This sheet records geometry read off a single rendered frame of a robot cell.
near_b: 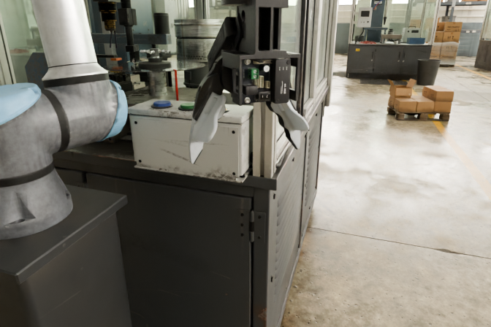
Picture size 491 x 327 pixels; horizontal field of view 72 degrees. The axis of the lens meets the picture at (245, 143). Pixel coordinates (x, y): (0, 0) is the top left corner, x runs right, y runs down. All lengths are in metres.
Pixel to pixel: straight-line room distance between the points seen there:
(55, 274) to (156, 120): 0.36
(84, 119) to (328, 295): 1.24
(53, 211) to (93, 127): 0.16
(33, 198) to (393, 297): 1.41
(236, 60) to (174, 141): 0.45
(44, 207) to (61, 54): 0.27
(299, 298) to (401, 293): 0.44
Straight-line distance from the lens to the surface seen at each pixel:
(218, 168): 0.76
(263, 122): 0.74
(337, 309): 1.55
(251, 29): 0.36
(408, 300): 1.69
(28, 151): 0.65
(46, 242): 0.65
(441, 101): 4.60
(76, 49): 0.70
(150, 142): 0.82
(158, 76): 1.18
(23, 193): 0.66
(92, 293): 0.76
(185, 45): 1.85
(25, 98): 0.64
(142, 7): 2.00
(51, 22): 0.71
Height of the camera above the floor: 1.07
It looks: 19 degrees down
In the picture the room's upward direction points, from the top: straight up
